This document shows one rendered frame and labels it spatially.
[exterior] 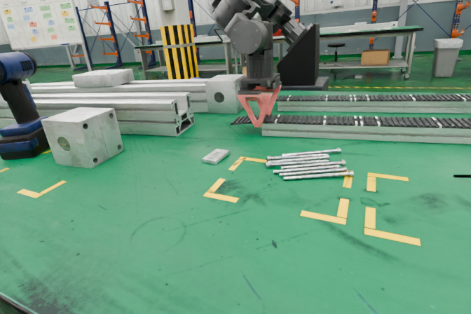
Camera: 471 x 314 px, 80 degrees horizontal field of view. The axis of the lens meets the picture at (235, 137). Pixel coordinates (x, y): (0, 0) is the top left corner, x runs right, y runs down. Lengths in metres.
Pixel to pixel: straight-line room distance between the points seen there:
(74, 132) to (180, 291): 0.38
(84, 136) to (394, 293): 0.52
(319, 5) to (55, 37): 6.09
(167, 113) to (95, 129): 0.16
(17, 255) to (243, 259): 0.27
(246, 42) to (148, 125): 0.33
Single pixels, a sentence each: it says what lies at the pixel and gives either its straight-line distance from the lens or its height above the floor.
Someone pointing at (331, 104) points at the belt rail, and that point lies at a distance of 0.78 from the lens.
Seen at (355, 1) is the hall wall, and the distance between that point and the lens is 8.20.
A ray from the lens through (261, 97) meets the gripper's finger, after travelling 0.55.
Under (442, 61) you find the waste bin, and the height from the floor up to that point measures 0.25.
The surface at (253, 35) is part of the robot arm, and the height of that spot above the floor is 0.99.
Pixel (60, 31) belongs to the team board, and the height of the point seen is 1.21.
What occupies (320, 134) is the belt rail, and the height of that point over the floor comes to 0.79.
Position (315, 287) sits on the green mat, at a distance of 0.30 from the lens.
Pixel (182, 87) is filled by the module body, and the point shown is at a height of 0.86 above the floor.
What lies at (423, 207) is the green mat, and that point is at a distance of 0.43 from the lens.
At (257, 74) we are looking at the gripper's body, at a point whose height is 0.92.
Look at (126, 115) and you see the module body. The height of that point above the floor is 0.83.
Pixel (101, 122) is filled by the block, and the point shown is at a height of 0.86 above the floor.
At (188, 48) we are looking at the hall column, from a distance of 4.08.
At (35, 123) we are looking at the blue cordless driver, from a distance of 0.78.
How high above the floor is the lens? 1.01
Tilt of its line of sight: 21 degrees down
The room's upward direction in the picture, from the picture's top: 5 degrees counter-clockwise
